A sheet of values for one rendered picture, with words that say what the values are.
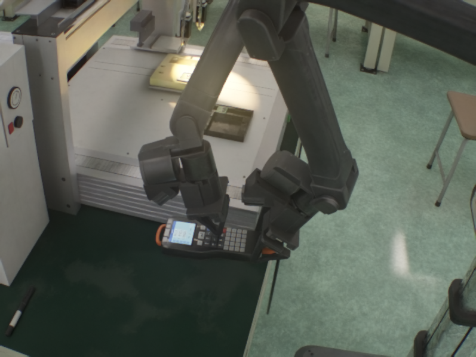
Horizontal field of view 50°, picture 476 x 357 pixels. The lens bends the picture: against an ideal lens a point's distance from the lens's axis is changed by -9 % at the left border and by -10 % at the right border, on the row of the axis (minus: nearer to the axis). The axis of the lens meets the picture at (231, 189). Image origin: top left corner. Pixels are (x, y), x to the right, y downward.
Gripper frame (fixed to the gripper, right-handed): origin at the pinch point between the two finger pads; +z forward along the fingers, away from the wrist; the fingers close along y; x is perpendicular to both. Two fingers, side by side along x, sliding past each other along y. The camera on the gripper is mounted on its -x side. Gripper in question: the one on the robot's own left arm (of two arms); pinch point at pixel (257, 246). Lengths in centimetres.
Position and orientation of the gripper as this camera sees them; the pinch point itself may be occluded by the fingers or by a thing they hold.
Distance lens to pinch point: 109.8
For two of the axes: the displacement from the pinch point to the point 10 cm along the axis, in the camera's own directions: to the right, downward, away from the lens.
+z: -5.6, 5.9, 5.8
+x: 8.2, 4.9, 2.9
